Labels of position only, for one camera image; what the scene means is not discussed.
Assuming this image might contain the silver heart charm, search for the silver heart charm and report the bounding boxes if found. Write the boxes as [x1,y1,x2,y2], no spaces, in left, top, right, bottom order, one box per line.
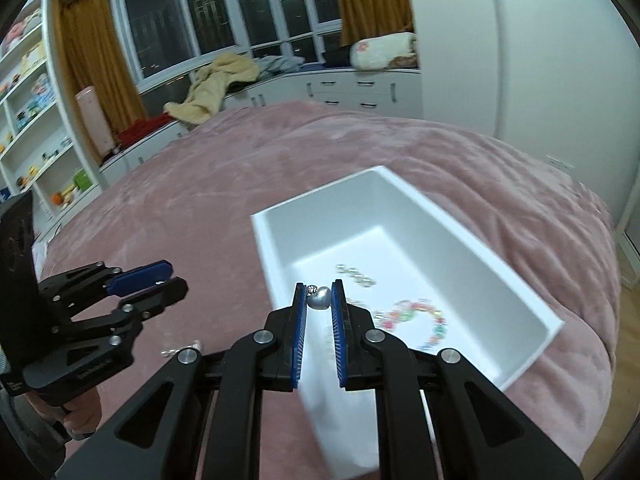
[306,285,333,311]

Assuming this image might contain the white window seat cabinets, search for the white window seat cabinets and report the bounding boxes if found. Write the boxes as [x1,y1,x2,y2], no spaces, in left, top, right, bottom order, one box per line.
[97,66,424,186]

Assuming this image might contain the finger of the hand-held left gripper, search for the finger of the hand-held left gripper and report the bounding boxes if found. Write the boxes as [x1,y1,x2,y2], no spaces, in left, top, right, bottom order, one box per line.
[37,260,174,318]
[50,277,190,357]

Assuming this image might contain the grey clothes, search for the grey clothes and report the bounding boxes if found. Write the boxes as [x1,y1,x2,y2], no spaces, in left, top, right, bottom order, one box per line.
[255,55,306,79]

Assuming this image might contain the short mustard curtain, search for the short mustard curtain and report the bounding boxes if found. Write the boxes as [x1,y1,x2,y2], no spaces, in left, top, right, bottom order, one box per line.
[330,0,416,49]

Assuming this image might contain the long mustard curtain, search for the long mustard curtain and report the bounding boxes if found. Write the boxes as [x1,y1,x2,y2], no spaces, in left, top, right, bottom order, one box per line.
[60,0,149,147]

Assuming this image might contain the pink standing appliance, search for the pink standing appliance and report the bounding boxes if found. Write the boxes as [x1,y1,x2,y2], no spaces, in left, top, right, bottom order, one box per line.
[75,87,115,158]

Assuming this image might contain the person's left hand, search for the person's left hand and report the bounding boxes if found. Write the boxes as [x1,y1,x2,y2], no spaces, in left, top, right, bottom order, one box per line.
[37,385,103,440]

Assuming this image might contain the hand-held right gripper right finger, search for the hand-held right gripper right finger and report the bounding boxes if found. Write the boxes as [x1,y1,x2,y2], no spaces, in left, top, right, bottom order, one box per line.
[330,280,586,480]

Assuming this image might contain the yellow blanket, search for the yellow blanket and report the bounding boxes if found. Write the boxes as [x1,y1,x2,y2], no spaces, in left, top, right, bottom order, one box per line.
[163,52,261,125]

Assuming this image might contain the red cloth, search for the red cloth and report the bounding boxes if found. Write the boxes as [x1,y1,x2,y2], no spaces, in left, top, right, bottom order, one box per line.
[117,112,176,149]

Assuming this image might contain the pink fleece blanket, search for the pink fleece blanket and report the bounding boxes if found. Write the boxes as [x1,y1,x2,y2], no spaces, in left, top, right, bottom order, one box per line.
[32,100,623,480]

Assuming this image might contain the white bookshelf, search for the white bookshelf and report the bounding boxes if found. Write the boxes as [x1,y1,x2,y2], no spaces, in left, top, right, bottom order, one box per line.
[0,0,106,241]

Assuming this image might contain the pink beaded bracelet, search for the pink beaded bracelet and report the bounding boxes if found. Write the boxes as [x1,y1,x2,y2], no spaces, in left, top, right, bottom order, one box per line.
[372,297,448,351]

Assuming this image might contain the floral rolled quilt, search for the floral rolled quilt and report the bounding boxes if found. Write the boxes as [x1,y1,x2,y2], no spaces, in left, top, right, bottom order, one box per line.
[349,32,418,70]

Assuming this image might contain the person's left forearm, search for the person's left forearm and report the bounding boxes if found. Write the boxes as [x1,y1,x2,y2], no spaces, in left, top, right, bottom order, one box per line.
[0,387,69,477]

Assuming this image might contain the white storage box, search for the white storage box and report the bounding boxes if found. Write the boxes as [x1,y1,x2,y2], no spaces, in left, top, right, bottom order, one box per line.
[250,165,565,478]

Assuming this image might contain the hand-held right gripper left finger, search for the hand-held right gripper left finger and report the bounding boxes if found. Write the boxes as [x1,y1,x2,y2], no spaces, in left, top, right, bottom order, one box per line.
[55,281,308,480]

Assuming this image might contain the bay window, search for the bay window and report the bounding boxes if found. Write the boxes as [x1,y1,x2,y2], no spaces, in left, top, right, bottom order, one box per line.
[107,0,346,92]

